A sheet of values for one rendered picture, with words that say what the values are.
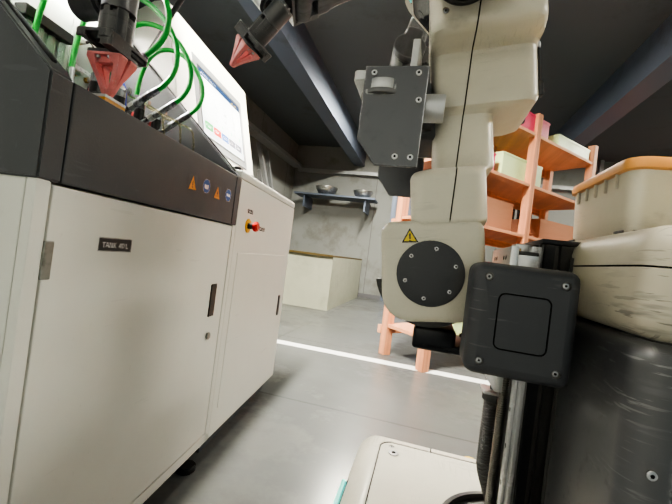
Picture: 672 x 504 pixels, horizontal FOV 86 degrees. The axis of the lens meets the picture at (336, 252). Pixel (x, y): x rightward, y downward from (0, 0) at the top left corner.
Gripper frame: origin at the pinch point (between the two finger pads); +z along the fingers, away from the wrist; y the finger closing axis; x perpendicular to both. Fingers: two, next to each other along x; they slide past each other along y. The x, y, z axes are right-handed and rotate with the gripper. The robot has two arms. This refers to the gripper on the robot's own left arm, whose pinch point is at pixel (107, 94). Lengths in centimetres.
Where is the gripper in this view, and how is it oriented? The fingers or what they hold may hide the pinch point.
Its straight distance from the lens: 82.6
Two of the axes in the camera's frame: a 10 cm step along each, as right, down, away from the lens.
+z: -1.3, 9.9, 0.0
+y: -1.3, -0.2, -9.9
